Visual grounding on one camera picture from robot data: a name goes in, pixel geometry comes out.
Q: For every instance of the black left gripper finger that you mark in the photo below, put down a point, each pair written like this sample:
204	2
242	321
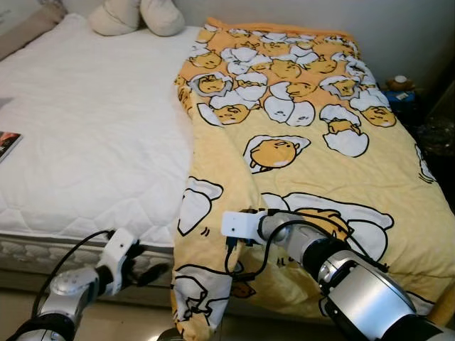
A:
158	273

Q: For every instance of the red and black book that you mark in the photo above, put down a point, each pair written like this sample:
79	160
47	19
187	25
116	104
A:
8	144

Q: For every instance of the yellow cartoon egg blanket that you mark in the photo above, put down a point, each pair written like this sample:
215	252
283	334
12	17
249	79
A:
320	114

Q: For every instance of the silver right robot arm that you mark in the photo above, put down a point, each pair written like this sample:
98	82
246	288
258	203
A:
355	291

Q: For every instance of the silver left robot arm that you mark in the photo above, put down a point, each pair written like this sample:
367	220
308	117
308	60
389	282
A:
67	284

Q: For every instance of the grey patterned mattress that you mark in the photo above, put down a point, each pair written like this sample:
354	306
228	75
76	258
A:
57	252

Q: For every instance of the dark glass jar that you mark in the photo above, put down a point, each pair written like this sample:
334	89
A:
437	135

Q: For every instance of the small blue box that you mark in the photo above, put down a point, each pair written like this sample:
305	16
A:
398	98

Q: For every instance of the small brown bear figure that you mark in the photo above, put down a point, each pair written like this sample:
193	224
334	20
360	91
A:
402	82

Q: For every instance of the beige plush toy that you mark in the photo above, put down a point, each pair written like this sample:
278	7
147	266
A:
114	18

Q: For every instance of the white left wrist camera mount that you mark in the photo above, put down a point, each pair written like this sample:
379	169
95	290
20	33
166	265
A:
117	249

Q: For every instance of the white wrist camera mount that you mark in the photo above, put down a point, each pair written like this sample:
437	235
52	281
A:
117	249
242	226

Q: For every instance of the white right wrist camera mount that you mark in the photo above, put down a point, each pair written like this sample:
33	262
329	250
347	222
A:
242	226

